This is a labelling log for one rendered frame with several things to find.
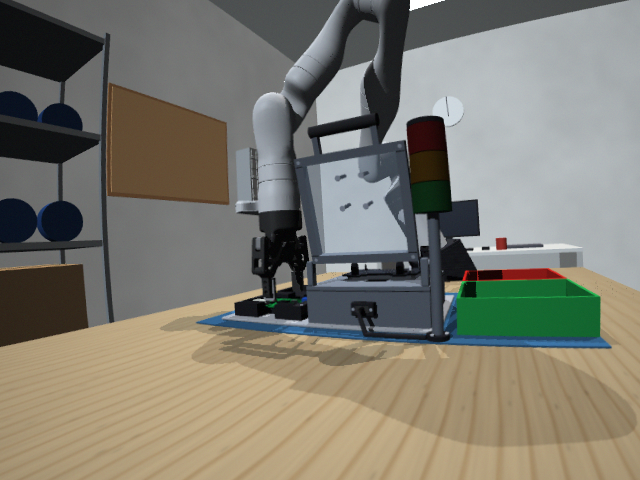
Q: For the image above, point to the green bin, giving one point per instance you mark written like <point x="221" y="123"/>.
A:
<point x="527" y="308"/>

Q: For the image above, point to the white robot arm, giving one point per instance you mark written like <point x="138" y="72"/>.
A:
<point x="274" y="120"/>

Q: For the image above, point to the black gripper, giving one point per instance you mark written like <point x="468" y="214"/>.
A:
<point x="280" y="244"/>

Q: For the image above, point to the red bin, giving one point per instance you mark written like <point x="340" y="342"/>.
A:
<point x="511" y="274"/>

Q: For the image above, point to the green circuit board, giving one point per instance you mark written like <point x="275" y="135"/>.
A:
<point x="272" y="303"/>

